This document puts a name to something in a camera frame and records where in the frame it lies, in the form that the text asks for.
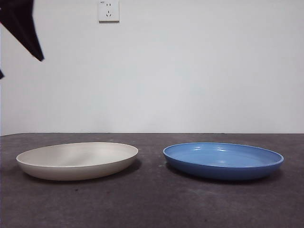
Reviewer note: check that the white round plate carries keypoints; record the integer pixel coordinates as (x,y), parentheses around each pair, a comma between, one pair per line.
(76,164)

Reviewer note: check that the white wall socket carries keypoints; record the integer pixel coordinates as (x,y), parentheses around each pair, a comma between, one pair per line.
(109,12)

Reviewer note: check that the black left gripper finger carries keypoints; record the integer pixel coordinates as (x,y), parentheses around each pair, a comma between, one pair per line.
(21,21)
(1,75)

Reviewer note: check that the blue round plate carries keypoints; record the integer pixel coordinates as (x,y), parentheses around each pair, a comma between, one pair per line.
(223,164)

